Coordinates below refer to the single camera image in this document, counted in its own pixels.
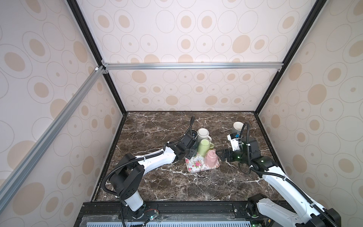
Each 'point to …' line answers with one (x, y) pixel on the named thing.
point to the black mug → (194, 133)
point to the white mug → (203, 134)
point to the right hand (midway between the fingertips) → (226, 150)
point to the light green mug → (204, 146)
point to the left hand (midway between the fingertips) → (193, 148)
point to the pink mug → (211, 158)
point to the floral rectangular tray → (196, 164)
